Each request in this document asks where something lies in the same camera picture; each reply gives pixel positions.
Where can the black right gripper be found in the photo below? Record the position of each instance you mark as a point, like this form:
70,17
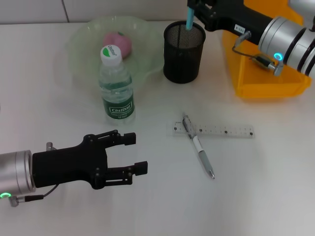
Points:
233,14

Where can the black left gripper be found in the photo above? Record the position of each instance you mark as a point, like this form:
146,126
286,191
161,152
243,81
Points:
64,164

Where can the teal and blue scissors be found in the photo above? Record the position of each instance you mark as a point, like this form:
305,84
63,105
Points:
190,19

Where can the clear water bottle green label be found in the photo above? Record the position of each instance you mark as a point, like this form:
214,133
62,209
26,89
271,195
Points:
118,98

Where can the transparent plastic ruler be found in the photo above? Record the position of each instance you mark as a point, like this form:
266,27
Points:
216,130

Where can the pink toy peach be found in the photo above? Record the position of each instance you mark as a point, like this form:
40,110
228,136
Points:
123,43

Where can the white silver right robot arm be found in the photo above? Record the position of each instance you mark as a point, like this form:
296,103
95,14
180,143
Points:
290,39

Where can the black mesh pen holder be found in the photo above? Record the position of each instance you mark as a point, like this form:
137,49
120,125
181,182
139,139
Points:
183,61

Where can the grey and white pen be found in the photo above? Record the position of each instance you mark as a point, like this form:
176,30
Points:
202,152

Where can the pale green glass fruit plate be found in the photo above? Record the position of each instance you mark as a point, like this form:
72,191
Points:
145,49

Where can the yellow plastic bin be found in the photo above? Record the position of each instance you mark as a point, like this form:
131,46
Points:
261,83

